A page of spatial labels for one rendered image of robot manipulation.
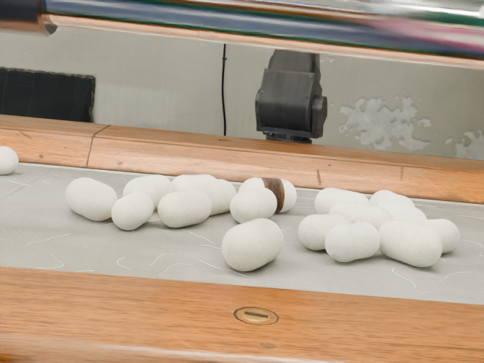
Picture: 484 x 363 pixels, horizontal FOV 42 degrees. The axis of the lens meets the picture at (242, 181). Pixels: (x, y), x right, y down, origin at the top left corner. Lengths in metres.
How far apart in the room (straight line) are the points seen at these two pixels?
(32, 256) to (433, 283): 0.18
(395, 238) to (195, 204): 0.11
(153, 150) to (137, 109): 1.92
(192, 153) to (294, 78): 0.33
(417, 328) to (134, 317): 0.07
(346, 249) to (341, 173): 0.21
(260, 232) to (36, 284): 0.12
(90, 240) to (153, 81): 2.12
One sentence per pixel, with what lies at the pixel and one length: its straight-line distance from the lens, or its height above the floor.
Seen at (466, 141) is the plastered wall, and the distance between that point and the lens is 2.71.
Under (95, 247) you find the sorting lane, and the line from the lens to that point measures 0.30.
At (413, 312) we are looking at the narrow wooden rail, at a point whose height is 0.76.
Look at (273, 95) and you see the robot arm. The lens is 0.81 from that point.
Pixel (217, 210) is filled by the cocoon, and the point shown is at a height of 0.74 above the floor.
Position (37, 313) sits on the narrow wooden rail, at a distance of 0.17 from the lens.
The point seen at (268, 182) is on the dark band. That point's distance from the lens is 0.40.
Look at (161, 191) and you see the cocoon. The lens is 0.37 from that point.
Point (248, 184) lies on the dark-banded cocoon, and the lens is 0.39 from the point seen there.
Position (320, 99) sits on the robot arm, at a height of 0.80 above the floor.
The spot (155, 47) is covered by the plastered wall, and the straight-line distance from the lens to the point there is 2.42.
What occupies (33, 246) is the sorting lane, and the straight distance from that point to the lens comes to 0.30.
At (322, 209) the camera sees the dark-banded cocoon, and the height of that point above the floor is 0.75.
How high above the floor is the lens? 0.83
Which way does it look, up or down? 10 degrees down
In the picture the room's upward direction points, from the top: 6 degrees clockwise
